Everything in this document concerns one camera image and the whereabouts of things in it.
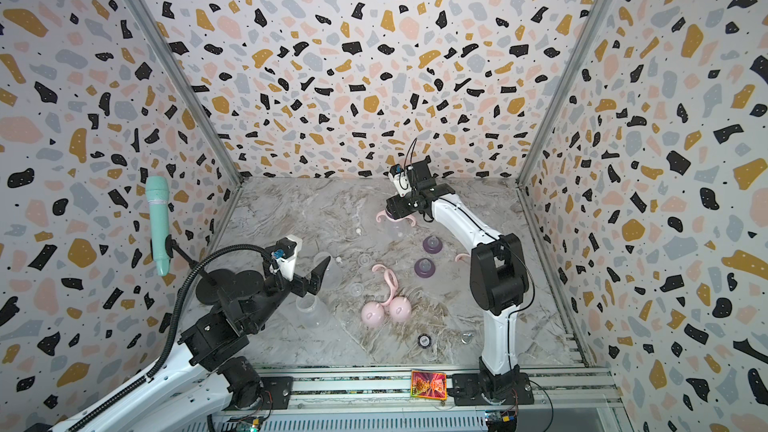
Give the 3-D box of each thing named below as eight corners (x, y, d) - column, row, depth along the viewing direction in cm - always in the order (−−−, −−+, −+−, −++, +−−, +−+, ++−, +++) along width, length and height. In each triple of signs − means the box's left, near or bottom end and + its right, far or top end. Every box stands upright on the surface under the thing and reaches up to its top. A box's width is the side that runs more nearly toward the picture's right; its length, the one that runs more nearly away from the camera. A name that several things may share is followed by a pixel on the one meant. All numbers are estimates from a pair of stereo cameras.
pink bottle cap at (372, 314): (362, 328, 86) (360, 322, 82) (363, 308, 90) (362, 301, 86) (383, 328, 86) (383, 322, 82) (384, 308, 90) (384, 301, 86)
